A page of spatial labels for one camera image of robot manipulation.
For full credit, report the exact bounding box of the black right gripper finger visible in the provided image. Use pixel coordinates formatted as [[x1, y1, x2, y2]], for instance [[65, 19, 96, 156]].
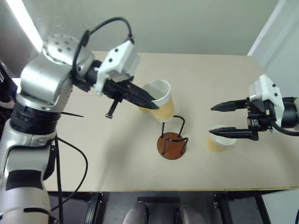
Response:
[[210, 98, 250, 112], [208, 126, 259, 142]]

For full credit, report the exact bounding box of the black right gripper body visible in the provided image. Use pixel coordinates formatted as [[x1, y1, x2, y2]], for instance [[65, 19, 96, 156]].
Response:
[[247, 100, 276, 132]]

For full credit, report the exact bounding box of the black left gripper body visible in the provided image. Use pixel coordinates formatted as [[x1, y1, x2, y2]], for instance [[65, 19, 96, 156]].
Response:
[[102, 76, 135, 120]]

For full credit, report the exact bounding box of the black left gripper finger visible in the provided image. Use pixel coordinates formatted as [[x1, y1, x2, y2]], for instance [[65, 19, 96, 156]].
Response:
[[122, 94, 160, 111], [127, 84, 155, 102]]

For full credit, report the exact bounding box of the dark grey rounded shape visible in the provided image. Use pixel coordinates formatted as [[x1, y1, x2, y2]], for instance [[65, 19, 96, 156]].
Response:
[[122, 201, 150, 224], [178, 205, 206, 224]]

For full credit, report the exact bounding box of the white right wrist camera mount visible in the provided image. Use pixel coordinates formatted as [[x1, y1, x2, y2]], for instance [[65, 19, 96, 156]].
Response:
[[248, 74, 285, 127]]

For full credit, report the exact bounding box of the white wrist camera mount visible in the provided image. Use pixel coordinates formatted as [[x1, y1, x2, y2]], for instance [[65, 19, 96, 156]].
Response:
[[94, 41, 141, 97], [248, 74, 285, 127]]

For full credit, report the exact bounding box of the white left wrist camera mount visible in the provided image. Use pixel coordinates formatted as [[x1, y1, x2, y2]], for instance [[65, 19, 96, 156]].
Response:
[[94, 41, 141, 97]]

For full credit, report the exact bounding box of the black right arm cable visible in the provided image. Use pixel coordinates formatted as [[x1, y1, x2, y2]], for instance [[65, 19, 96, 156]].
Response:
[[271, 122, 299, 137]]

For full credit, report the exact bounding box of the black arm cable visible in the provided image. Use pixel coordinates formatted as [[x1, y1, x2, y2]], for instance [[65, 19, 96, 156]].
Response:
[[271, 122, 299, 137], [71, 16, 135, 82]]

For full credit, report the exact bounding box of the black cable tie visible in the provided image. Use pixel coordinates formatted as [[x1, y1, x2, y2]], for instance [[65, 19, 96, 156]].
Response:
[[61, 111, 85, 118]]

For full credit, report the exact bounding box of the wire cup holder wooden base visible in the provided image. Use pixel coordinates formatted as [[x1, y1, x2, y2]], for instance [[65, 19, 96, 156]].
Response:
[[157, 115, 189, 161]]

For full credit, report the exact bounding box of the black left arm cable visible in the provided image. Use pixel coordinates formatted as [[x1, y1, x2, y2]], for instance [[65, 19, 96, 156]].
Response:
[[71, 16, 135, 82]]

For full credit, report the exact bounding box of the black hanging cable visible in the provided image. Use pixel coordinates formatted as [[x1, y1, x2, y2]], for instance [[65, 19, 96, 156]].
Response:
[[50, 136, 89, 224]]

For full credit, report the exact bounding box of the black table frame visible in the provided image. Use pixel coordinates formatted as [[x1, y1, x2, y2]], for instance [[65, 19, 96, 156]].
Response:
[[48, 189, 281, 224]]

